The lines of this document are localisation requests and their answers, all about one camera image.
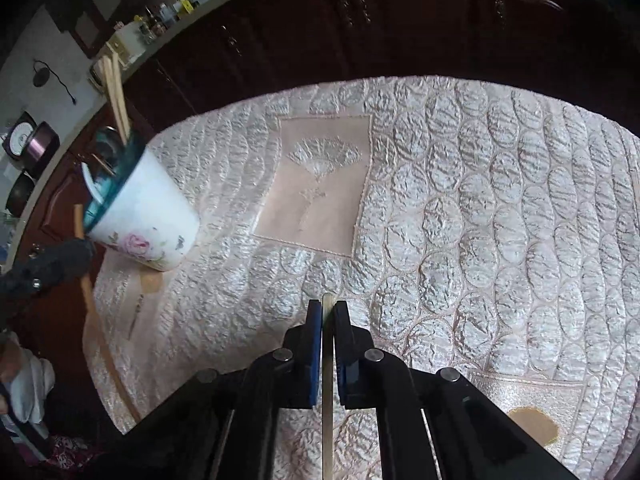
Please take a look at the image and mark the white gloved hand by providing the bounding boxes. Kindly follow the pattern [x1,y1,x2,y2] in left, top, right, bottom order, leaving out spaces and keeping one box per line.
[1,332,55,439]

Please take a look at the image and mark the chopstick in holder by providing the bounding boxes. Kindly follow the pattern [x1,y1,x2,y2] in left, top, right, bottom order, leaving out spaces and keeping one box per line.
[99,55,128,146]
[112,52,130,144]

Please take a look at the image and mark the oil bottle yellow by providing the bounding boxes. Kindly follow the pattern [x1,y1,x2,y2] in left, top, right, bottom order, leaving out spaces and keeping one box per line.
[171,0,194,18]

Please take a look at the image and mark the floral white utensil holder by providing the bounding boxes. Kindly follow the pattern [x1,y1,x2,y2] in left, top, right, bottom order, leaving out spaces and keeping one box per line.
[82,127,200,272]

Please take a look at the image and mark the dark wood kitchen cabinets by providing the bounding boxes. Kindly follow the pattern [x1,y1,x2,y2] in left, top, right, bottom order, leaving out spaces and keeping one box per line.
[14,0,640,261]

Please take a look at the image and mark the thin wooden chopstick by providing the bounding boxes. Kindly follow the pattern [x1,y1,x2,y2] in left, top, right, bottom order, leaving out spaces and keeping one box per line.
[321,292,335,480]

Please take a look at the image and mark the white ceramic spoon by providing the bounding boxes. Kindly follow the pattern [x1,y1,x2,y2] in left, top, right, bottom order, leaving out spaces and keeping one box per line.
[81,162,104,205]

